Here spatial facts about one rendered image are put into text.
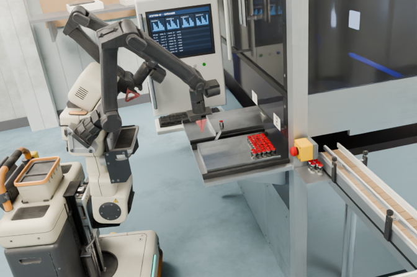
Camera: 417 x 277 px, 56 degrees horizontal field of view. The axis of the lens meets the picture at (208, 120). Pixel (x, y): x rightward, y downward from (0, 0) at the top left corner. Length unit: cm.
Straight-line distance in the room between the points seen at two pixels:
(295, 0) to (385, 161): 89
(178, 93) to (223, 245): 104
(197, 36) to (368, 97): 116
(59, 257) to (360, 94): 149
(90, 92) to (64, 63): 334
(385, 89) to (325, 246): 83
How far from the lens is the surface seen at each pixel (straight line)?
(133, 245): 241
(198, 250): 271
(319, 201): 195
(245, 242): 273
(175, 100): 260
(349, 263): 194
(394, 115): 192
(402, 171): 210
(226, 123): 222
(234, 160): 185
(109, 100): 150
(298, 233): 202
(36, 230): 188
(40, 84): 486
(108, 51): 134
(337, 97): 173
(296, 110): 167
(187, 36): 249
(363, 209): 155
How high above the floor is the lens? 182
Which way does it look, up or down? 24 degrees down
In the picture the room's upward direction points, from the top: 6 degrees counter-clockwise
